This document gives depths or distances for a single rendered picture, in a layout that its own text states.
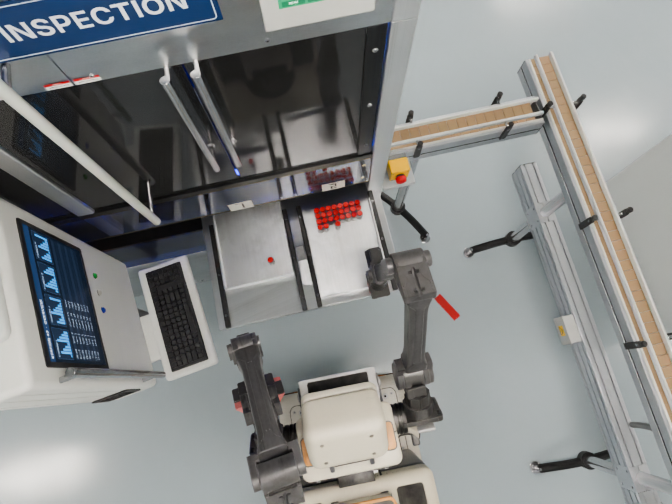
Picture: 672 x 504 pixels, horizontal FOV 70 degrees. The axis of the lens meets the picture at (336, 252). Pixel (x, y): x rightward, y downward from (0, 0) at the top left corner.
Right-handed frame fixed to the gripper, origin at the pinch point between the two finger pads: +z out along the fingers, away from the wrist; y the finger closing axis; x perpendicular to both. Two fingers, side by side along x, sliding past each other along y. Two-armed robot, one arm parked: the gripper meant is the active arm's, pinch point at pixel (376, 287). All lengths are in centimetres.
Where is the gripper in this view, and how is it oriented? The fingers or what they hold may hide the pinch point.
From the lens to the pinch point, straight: 175.7
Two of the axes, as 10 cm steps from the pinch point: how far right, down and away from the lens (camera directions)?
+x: -9.8, 2.1, -0.4
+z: 0.2, 2.7, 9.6
